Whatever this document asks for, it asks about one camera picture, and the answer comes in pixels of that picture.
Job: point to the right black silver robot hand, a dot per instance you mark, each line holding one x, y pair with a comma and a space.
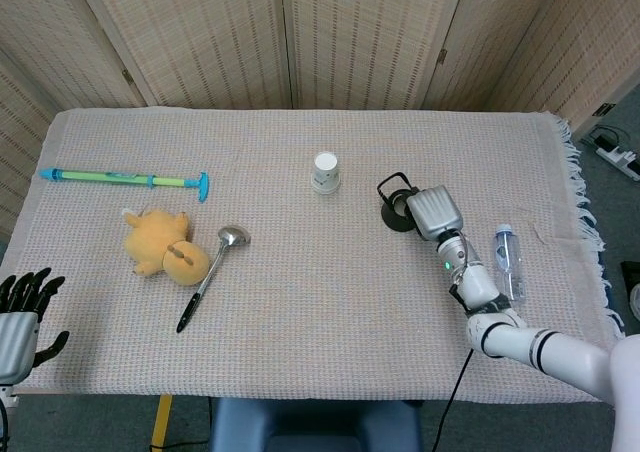
435, 213

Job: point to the green blue water squirter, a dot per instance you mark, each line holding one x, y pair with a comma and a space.
125, 178

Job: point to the white power strip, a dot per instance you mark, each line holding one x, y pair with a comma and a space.
620, 159

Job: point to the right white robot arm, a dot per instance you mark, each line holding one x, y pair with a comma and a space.
525, 342

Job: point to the yellow plush toy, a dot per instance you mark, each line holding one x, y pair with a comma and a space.
165, 247

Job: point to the white paper cup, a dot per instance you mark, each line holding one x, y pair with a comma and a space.
326, 174

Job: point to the black box with white disc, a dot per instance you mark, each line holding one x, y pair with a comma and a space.
631, 287

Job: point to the beige woven fringed tablecloth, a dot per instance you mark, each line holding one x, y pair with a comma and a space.
320, 332

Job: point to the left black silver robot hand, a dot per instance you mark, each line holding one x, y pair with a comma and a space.
17, 339

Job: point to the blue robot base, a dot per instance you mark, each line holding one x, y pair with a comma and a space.
315, 424

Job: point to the woven folding screen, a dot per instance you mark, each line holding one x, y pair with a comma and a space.
350, 37

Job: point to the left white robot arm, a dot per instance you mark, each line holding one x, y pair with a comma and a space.
4, 417

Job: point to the clear plastic water bottle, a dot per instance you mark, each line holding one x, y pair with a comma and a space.
510, 264

